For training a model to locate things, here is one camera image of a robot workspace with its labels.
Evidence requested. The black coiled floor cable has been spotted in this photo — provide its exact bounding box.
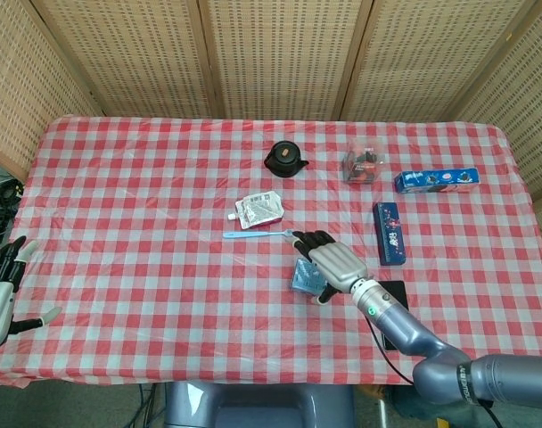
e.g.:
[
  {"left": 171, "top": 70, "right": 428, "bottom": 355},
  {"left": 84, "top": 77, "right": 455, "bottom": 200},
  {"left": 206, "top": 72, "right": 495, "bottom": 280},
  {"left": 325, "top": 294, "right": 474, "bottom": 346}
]
[{"left": 0, "top": 181, "right": 25, "bottom": 209}]

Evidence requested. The black teapot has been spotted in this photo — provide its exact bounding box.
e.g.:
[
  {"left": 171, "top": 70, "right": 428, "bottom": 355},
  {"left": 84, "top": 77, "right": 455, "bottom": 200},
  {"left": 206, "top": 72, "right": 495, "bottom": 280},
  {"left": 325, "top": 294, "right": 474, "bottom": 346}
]
[{"left": 263, "top": 140, "right": 309, "bottom": 179}]

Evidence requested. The long dark blue box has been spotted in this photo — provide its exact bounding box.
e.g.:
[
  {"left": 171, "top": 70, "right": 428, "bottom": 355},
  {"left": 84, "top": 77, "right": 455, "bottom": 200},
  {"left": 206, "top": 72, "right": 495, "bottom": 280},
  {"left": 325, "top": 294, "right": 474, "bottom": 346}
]
[{"left": 372, "top": 202, "right": 408, "bottom": 268}]

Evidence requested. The woven folding screen panel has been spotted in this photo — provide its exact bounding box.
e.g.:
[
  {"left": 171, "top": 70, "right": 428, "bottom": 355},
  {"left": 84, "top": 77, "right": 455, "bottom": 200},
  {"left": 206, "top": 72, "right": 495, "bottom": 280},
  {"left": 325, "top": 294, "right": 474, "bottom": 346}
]
[
  {"left": 0, "top": 0, "right": 105, "bottom": 179},
  {"left": 29, "top": 0, "right": 221, "bottom": 119},
  {"left": 197, "top": 0, "right": 374, "bottom": 121},
  {"left": 333, "top": 0, "right": 542, "bottom": 122},
  {"left": 448, "top": 0, "right": 542, "bottom": 268}
]

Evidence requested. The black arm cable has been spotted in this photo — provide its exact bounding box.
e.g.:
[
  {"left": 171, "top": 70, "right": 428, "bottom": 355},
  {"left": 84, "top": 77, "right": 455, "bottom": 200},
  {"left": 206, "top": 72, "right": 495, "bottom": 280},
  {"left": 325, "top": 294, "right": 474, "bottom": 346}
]
[{"left": 365, "top": 317, "right": 415, "bottom": 385}]

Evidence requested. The clear plastic snack box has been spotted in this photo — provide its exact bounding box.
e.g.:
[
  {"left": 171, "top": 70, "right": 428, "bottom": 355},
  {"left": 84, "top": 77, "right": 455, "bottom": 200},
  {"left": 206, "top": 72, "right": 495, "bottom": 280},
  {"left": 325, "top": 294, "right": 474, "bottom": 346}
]
[{"left": 341, "top": 136, "right": 385, "bottom": 185}]

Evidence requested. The red white checkered tablecloth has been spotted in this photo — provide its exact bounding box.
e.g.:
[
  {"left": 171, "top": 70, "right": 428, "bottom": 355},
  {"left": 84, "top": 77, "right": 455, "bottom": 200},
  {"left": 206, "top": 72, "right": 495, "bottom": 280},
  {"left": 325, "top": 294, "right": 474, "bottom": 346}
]
[{"left": 0, "top": 114, "right": 542, "bottom": 388}]

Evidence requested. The red white spout pouch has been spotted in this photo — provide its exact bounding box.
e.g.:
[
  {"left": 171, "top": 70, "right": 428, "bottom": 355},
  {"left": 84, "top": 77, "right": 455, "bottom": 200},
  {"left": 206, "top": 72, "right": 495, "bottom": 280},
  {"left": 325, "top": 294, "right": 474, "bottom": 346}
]
[{"left": 227, "top": 190, "right": 284, "bottom": 230}]

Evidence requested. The light blue toothbrush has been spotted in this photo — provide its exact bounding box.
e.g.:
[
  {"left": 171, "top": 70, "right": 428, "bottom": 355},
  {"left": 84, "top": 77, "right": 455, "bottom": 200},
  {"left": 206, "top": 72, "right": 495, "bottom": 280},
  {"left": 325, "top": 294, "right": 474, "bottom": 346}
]
[{"left": 222, "top": 228, "right": 295, "bottom": 241}]

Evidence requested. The black smartphone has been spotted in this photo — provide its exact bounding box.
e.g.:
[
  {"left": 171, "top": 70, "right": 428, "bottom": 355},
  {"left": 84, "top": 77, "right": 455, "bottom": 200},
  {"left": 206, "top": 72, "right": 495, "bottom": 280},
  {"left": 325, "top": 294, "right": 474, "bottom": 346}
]
[{"left": 377, "top": 280, "right": 409, "bottom": 352}]

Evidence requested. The small blue speaker box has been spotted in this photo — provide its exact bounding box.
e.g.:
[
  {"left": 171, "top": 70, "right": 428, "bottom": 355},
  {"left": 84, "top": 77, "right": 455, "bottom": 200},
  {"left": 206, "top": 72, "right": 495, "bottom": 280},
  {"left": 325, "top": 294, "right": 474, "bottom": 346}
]
[{"left": 290, "top": 258, "right": 328, "bottom": 294}]

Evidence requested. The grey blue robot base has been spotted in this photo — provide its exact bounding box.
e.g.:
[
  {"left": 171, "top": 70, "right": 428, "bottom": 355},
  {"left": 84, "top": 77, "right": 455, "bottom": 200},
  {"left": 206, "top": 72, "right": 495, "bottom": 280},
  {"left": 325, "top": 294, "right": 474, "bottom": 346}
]
[{"left": 163, "top": 381, "right": 357, "bottom": 428}]

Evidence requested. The blue cookie package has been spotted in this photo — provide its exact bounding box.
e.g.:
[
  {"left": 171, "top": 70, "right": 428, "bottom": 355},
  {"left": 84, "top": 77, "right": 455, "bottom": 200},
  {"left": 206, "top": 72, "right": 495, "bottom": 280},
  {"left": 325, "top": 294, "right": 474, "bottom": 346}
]
[{"left": 394, "top": 167, "right": 480, "bottom": 194}]

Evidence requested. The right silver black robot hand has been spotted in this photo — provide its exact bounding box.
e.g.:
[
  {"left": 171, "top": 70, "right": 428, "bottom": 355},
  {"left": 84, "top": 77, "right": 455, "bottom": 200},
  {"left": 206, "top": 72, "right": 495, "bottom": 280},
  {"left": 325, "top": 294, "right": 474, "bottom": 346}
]
[{"left": 284, "top": 230, "right": 369, "bottom": 307}]

